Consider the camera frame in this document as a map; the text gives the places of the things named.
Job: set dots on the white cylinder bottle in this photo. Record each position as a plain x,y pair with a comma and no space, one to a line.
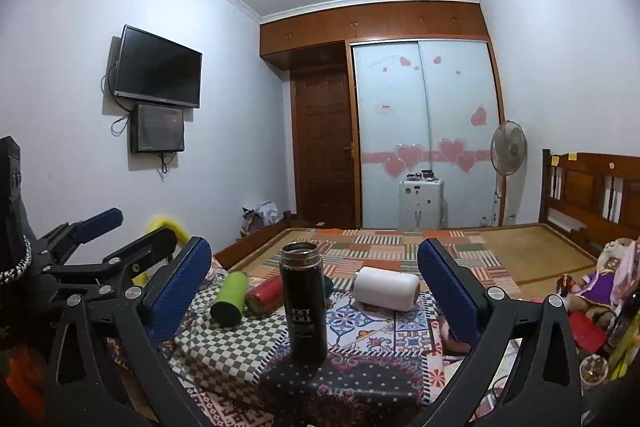
385,289

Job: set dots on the yellow fluffy object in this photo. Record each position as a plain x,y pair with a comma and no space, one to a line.
167,224

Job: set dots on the grey checkered cloth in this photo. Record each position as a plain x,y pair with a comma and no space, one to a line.
225,352

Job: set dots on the green bottle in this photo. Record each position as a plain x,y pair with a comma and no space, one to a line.
229,302

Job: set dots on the small black wall box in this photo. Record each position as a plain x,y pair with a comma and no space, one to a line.
157,128

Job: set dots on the patchwork blanket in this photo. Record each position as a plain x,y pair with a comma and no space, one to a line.
380,247

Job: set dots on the pink object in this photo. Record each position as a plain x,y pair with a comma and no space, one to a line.
454,339

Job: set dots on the pile of bags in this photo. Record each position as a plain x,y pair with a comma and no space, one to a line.
260,216

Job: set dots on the black wall television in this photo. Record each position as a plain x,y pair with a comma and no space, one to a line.
157,67

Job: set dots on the red packet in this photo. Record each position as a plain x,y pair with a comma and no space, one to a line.
586,331

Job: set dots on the orange cloth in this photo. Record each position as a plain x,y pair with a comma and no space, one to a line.
22,372

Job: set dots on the wooden wardrobe with glass doors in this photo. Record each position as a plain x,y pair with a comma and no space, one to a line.
430,117

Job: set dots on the wooden bed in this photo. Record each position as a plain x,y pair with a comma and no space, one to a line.
580,187

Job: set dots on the bamboo bed mat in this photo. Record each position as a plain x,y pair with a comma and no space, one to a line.
530,252

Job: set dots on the standing fan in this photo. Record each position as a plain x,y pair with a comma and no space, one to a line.
507,148

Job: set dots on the brown wooden door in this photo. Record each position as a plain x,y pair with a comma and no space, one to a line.
322,147

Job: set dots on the glass jar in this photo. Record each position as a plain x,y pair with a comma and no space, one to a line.
593,371

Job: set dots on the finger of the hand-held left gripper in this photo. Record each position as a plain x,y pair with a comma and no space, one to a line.
97,224
150,248

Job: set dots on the black thermos cup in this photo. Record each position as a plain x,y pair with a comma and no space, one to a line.
304,307

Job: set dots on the colourful patterned cloth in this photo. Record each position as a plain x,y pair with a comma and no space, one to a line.
370,352

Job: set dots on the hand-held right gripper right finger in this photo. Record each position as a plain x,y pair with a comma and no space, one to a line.
450,294

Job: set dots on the small white cabinet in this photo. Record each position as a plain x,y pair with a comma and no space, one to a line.
420,204

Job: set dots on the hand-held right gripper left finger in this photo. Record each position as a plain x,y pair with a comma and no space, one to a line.
180,289

